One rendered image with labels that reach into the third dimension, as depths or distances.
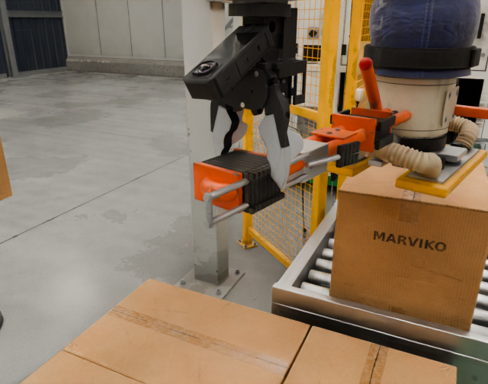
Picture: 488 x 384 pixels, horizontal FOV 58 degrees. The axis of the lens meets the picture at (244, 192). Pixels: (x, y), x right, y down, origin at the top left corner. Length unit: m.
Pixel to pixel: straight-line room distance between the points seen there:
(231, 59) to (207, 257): 2.03
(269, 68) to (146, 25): 12.05
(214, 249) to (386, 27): 1.68
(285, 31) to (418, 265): 0.92
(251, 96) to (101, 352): 0.98
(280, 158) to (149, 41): 12.04
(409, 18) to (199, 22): 1.31
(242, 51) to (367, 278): 1.01
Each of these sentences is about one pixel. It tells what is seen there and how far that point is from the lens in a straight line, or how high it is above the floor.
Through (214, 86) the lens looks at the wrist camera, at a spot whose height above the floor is 1.33.
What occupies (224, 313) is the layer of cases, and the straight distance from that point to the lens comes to 1.42.
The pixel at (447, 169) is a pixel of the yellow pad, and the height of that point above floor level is 1.11.
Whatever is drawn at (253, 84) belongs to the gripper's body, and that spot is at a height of 1.33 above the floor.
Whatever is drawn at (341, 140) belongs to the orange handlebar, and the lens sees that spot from 0.71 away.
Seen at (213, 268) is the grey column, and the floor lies 0.12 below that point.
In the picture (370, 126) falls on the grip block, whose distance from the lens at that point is 0.79.
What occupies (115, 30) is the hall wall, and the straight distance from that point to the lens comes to 13.21.
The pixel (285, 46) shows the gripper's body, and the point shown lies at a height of 1.37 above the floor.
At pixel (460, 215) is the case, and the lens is 1.26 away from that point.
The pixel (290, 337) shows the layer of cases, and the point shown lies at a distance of 1.34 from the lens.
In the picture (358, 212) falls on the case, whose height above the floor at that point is 0.89.
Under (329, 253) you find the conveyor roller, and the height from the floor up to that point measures 0.54.
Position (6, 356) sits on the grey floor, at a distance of 2.33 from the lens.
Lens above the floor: 1.40
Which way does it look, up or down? 21 degrees down
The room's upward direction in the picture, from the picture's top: straight up
